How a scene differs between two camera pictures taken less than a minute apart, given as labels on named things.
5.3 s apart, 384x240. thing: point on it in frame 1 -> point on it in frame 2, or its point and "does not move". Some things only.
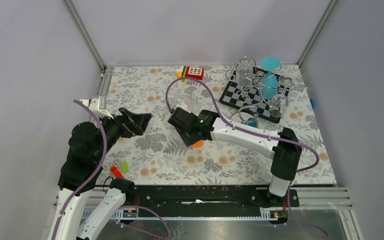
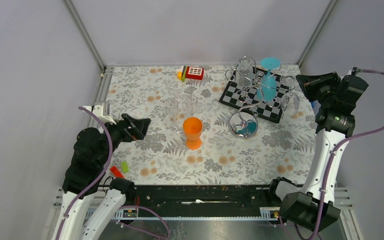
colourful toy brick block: (190, 72) does not move
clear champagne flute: (191, 99) does not move
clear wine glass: (244, 75) does not move
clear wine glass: (279, 103) -> (290, 101)
